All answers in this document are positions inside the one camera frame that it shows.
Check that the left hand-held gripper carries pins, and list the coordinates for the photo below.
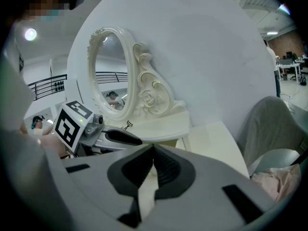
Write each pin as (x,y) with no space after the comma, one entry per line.
(67,126)

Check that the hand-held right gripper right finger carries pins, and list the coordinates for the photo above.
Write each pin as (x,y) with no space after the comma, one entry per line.
(211,172)

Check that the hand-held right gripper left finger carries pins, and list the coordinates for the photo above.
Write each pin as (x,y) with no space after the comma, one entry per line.
(96,189)

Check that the white ornate dressing table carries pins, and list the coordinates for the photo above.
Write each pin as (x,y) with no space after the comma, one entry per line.
(216,148)

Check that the person's left forearm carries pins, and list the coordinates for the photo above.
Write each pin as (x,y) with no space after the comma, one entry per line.
(54,145)

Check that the black eyelash curler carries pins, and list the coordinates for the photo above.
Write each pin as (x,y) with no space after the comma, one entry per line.
(129,123)

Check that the pink cloth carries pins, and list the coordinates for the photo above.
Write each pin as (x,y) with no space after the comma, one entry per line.
(276,182)

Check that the black metal railing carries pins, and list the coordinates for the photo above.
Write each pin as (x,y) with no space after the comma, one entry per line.
(35,93)

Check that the person's grey shirt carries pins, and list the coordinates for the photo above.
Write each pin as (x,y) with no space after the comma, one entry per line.
(14,105)

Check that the white office desk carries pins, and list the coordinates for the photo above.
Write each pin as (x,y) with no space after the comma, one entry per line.
(288,66)

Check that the round ceiling lamp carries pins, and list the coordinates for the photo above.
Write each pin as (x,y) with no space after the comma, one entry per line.
(30,34)

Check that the oval mirror white ornate frame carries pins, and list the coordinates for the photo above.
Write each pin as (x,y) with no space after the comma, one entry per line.
(149,85)

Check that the grey chair black frame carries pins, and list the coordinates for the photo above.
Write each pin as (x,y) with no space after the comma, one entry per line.
(264,129)

